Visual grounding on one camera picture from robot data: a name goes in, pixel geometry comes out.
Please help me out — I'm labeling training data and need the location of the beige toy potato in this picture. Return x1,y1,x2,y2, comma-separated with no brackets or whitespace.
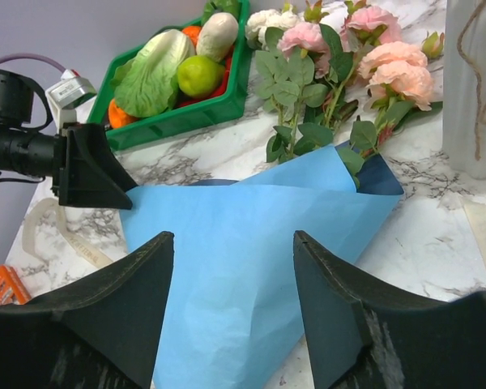
196,12,239,62

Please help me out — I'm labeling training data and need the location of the orange toy carrot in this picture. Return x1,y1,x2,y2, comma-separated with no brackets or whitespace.
181,25,202,46

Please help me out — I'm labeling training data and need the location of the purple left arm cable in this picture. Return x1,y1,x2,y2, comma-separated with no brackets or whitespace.
0,53,66,74

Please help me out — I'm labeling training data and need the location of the orange toy fruit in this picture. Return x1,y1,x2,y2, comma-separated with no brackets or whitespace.
107,99,139,129

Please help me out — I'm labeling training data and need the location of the green toy cabbage leaf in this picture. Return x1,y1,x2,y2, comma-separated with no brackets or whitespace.
109,29,194,118

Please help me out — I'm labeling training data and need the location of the pink artificial flower bouquet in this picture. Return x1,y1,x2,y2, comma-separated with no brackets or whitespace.
248,1,445,177

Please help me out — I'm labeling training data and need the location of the green plastic basket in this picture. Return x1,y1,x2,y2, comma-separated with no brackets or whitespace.
87,1,252,151

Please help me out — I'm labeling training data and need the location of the blue wrapping paper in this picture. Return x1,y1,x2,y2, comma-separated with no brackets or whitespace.
120,145,403,389

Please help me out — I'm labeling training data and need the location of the white ribbed vase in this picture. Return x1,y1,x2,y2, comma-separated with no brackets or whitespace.
442,1,486,179

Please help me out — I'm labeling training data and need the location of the green toy lime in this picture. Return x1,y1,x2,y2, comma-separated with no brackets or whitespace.
176,54,226,99

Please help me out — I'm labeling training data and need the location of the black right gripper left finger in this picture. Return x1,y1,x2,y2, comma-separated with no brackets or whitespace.
0,232,174,388

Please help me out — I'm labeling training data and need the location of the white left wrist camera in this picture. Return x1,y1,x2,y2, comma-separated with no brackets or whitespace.
45,69,97,130

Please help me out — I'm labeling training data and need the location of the green toy bell pepper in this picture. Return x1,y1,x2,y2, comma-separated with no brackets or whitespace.
201,0,241,25

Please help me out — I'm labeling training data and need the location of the orange snack box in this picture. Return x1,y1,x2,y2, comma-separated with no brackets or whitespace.
0,265,32,306

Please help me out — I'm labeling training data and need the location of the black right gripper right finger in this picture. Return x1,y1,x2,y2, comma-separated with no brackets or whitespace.
293,231,486,388

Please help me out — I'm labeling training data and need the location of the beige printed ribbon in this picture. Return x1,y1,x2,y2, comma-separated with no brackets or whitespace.
21,198,113,269

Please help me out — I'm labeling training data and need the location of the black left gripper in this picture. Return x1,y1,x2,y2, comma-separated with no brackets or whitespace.
0,70,137,210

